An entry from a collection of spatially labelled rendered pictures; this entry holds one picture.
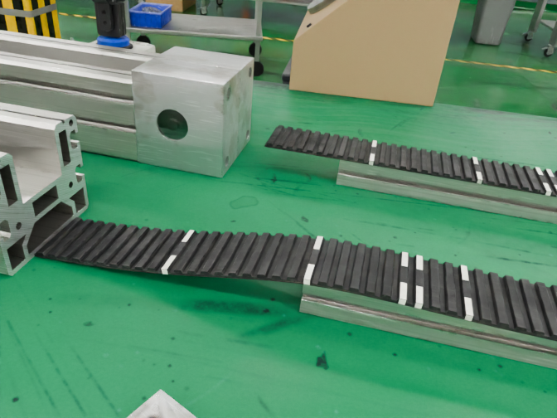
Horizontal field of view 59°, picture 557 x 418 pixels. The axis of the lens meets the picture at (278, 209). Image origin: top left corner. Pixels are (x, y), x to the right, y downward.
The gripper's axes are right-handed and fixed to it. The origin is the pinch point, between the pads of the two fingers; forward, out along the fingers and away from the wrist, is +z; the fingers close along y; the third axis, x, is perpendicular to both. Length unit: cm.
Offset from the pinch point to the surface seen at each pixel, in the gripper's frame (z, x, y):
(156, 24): 58, 112, 245
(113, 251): 8.6, -17.7, -32.9
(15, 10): 56, 196, 222
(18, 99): 4.8, 0.6, -17.9
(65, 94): 3.4, -4.8, -17.9
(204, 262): 7.7, -24.9, -33.1
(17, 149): 3.5, -8.5, -29.7
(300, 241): 6.2, -31.1, -30.4
